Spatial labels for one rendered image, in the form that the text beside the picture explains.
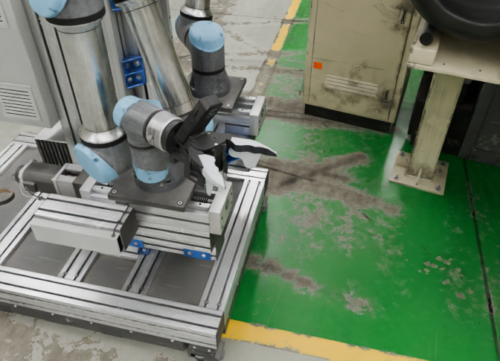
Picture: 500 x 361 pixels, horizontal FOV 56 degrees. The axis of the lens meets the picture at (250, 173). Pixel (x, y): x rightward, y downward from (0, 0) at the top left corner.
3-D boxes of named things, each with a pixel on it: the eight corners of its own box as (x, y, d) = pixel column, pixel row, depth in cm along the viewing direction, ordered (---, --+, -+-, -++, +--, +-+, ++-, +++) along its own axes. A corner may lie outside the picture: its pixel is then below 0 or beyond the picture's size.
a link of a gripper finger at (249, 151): (274, 167, 94) (228, 162, 94) (277, 141, 90) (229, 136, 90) (274, 176, 91) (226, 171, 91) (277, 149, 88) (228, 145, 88)
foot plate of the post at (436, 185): (397, 152, 259) (399, 146, 257) (448, 164, 251) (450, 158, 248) (388, 181, 240) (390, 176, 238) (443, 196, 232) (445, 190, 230)
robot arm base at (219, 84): (183, 97, 167) (181, 71, 160) (196, 76, 178) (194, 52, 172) (224, 102, 164) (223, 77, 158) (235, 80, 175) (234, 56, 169)
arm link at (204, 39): (197, 74, 159) (194, 36, 150) (185, 58, 168) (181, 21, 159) (231, 68, 162) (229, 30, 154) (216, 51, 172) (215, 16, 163)
